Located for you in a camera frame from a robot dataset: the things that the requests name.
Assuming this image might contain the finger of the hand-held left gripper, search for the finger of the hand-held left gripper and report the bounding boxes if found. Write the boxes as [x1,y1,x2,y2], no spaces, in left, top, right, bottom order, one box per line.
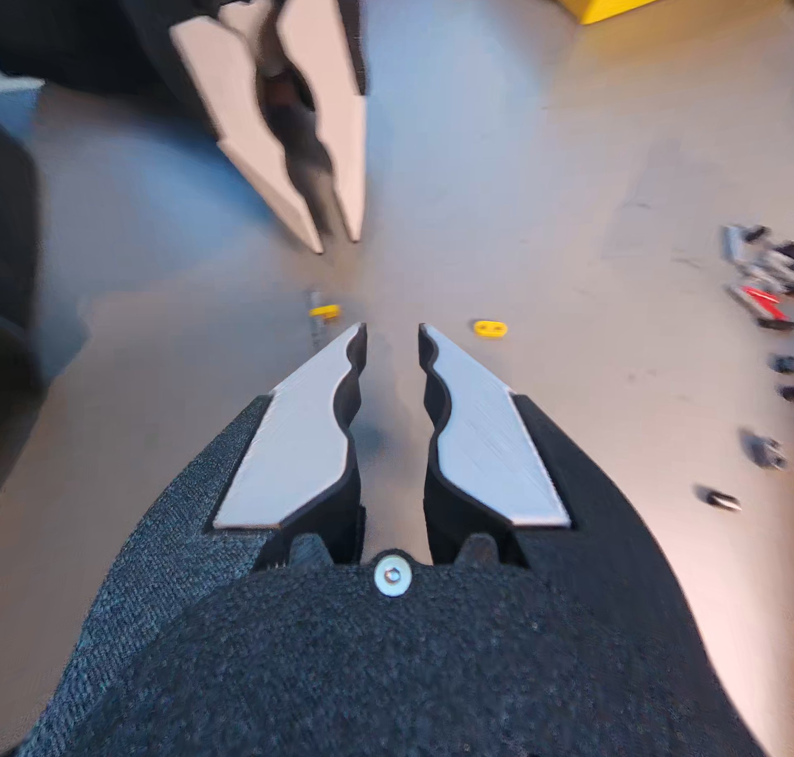
[169,12,326,255]
[276,0,368,243]

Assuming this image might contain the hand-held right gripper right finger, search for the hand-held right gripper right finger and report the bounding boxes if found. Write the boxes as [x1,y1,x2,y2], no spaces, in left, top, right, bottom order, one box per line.
[419,323,572,564]

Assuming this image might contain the grey connector piece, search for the grey connector piece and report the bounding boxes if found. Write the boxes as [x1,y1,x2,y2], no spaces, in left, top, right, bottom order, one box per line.
[741,431,787,469]

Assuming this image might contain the person's black hoodie torso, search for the person's black hoodie torso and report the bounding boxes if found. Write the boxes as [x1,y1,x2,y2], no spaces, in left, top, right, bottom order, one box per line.
[0,0,187,479]

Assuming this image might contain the pile of loose building pieces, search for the pile of loose building pieces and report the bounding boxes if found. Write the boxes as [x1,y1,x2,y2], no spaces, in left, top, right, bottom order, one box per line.
[720,222,794,401]

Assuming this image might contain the grey desk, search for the grey desk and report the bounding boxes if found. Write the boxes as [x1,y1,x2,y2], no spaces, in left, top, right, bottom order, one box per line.
[0,0,794,757]

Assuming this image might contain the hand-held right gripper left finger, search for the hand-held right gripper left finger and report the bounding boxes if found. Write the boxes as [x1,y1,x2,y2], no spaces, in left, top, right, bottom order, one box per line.
[213,321,368,562]

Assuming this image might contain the black connector piece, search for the black connector piece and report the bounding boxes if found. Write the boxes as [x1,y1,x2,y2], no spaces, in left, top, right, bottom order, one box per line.
[696,486,742,513]

